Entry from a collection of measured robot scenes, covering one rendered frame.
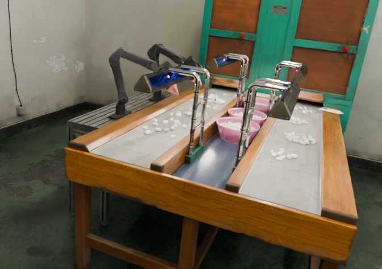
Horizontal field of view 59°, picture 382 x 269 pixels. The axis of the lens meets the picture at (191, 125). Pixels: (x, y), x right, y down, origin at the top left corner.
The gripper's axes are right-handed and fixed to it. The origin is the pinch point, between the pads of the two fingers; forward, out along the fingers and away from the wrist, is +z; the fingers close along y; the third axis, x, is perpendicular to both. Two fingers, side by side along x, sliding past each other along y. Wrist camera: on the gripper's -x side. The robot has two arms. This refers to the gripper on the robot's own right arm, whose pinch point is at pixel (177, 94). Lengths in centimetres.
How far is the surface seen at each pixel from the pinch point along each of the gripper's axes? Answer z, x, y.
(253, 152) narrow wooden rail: 54, -33, -49
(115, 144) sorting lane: 7, 9, -73
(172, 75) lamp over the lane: 0, -29, -56
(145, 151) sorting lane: 20, -1, -72
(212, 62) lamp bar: -1.2, -27.4, 15.7
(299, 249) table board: 86, -38, -90
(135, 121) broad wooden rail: 0.8, 11.6, -42.9
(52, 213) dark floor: 6, 107, -48
